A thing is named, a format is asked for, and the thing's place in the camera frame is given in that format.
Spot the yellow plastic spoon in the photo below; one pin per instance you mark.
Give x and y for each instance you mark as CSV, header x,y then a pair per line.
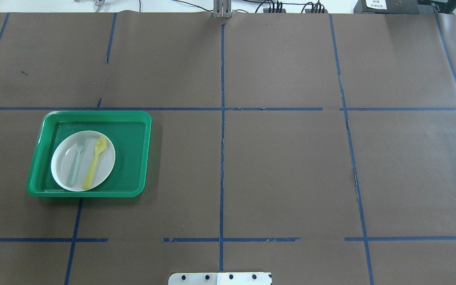
x,y
99,147

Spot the white round plate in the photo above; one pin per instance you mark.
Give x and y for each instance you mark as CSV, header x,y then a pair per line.
x,y
63,157

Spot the pale green plastic fork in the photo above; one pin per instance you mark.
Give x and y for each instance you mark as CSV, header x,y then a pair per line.
x,y
80,146

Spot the green plastic tray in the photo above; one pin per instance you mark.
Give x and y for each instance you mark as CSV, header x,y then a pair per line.
x,y
129,131

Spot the black box with label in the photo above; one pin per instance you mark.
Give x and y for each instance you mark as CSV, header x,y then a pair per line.
x,y
407,7

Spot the aluminium frame post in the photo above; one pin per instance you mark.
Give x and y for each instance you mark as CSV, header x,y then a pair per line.
x,y
222,9

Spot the white camera post base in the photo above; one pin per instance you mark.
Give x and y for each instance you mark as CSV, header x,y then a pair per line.
x,y
221,278

